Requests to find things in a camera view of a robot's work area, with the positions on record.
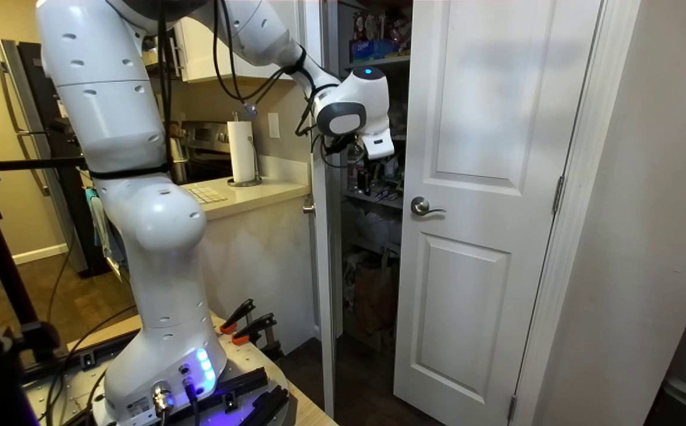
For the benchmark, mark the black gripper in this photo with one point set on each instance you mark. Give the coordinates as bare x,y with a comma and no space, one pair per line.
379,173

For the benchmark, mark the white panel closet door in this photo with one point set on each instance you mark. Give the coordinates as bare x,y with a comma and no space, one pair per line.
468,300
321,261

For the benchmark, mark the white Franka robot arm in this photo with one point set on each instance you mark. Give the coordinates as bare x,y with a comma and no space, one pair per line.
155,238

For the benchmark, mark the metal door hinge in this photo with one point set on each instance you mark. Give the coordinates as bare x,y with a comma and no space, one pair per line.
512,410
559,198

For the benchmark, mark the pantry shelves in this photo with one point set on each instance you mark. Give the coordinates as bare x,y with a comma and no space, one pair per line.
373,222

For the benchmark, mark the clear plastic bag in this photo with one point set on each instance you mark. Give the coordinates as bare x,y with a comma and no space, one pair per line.
373,229

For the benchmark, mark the blue food box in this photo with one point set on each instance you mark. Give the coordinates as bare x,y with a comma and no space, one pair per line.
373,50

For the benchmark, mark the brown cardboard box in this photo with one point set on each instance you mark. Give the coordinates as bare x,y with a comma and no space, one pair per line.
371,300

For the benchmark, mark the white kitchen counter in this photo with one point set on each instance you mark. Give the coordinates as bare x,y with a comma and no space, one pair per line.
263,251

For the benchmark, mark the orange black bar clamp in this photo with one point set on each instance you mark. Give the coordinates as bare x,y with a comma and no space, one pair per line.
236,314
253,328

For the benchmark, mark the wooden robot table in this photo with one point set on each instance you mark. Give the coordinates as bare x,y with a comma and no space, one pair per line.
311,410

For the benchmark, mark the black plate clamp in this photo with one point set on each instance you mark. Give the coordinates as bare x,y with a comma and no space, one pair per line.
263,405
224,388

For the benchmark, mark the white wall outlet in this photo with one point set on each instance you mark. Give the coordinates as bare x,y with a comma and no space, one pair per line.
272,127

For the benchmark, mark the white door frame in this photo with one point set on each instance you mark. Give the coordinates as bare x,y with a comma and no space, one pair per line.
586,156

